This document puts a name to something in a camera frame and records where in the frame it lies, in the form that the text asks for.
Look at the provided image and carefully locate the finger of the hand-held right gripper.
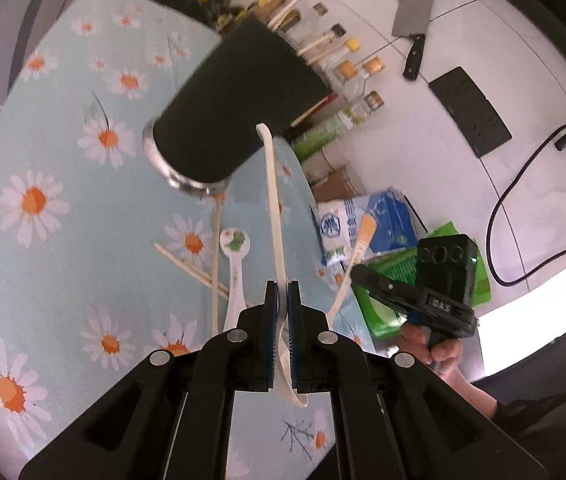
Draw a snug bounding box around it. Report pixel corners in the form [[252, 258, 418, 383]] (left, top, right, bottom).
[[352, 264, 420, 318]]

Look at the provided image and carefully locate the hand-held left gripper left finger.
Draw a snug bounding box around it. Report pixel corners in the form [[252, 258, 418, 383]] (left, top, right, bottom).
[[19, 280, 280, 480]]

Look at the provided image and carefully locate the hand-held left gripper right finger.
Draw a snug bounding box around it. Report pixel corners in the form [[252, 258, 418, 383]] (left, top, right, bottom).
[[287, 280, 548, 480]]

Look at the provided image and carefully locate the green print ceramic spoon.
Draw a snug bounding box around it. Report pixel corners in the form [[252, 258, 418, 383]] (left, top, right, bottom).
[[219, 227, 254, 333]]

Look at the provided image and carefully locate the black utensil holder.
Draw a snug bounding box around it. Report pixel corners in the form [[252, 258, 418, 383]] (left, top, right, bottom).
[[142, 19, 334, 197]]

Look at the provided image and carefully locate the person's right forearm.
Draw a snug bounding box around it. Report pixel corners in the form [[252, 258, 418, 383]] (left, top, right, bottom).
[[455, 372, 514, 421]]

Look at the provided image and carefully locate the person's right hand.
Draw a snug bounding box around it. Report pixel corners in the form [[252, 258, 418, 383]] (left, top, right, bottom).
[[397, 322, 464, 380]]

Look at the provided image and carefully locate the green sugar bag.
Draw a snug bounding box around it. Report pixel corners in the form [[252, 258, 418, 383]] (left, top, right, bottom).
[[353, 220, 492, 338]]

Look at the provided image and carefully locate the white blue salt bag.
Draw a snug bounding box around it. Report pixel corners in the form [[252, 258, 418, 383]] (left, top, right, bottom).
[[315, 189, 418, 267]]

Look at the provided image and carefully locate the dark cloth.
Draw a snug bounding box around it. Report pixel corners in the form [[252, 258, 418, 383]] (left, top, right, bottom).
[[483, 311, 566, 456]]

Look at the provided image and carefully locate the group of condiment bottles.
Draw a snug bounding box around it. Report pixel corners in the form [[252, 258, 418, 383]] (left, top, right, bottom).
[[215, 0, 386, 161]]

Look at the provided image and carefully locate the daisy print tablecloth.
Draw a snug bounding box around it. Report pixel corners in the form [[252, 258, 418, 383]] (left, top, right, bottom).
[[0, 0, 378, 480]]

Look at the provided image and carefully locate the black cable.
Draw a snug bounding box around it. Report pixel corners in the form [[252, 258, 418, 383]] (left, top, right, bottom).
[[487, 124, 566, 287]]

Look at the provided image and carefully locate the black wall power socket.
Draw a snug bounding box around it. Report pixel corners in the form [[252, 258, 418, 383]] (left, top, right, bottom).
[[429, 66, 512, 159]]

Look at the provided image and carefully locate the kitchen cleaver black handle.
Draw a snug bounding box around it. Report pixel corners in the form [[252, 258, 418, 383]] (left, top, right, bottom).
[[392, 0, 435, 81]]

